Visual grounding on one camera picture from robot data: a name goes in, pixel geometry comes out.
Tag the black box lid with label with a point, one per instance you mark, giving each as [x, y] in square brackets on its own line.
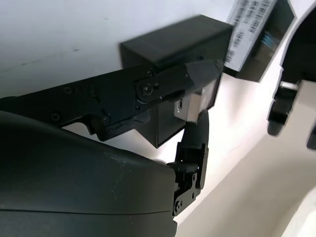
[261, 39]

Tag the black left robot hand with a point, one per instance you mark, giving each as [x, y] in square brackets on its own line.
[301, 56]

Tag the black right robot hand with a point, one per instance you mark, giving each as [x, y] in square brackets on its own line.
[74, 185]

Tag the black camera box base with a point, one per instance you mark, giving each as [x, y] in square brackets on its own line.
[177, 42]

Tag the small silver depth camera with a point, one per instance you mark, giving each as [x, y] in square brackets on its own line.
[205, 98]

